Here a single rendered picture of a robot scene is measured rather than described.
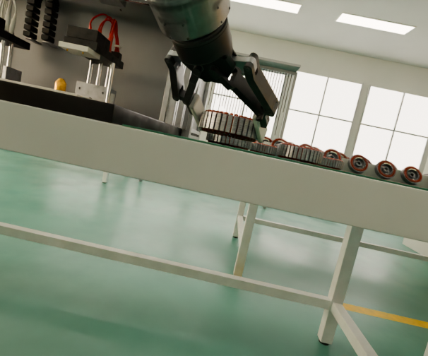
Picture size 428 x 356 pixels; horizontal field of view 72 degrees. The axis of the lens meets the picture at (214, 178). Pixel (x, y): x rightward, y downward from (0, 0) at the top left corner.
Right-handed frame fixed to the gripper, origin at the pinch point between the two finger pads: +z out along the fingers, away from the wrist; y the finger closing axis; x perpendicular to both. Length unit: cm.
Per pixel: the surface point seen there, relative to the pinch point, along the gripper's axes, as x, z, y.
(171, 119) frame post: 1.4, 4.4, -15.5
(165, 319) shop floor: -42, 85, -31
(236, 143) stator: 4.2, 12.9, -3.0
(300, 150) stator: 9.6, 19.3, 9.8
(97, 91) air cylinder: 1.9, -0.2, -34.3
